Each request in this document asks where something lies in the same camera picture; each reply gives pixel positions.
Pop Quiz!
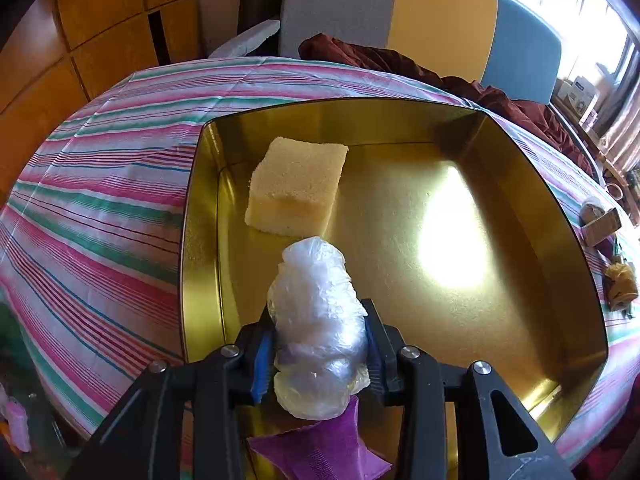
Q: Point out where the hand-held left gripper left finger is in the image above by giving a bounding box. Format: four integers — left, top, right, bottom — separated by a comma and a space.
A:
65, 318, 276, 480

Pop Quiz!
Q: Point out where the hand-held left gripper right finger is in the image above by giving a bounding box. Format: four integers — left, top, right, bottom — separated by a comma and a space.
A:
360, 299, 576, 480

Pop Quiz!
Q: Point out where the clear plastic bag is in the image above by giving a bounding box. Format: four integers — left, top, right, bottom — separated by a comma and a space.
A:
266, 235, 372, 421

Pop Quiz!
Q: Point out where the purple snack packet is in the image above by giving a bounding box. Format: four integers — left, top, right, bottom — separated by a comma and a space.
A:
247, 396, 393, 480

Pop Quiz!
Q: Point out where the gold metal tin box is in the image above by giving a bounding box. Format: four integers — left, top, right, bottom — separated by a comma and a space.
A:
178, 98, 609, 480

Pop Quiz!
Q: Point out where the yellow sponge block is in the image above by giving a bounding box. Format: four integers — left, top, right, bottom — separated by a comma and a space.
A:
244, 136, 349, 239

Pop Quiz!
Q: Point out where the striped pink green cloth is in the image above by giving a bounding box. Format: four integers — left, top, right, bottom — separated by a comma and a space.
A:
0, 56, 640, 471

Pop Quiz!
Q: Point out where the pink plastic item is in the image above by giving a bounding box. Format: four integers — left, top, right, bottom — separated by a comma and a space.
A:
0, 385, 32, 453

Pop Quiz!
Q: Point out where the brown crumpled paper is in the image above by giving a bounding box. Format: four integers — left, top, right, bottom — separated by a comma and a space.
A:
604, 258, 640, 311

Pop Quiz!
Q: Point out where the small cardboard box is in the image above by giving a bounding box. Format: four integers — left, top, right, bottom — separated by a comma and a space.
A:
581, 199, 622, 247

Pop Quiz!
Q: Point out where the dark brown crumpled cloth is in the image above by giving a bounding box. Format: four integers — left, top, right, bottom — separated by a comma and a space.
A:
298, 33, 596, 177

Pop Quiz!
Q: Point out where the white printed box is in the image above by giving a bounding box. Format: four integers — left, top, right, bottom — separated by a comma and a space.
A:
556, 76, 600, 116

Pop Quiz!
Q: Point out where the wooden cabinet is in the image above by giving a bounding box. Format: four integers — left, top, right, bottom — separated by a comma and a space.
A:
0, 0, 203, 201

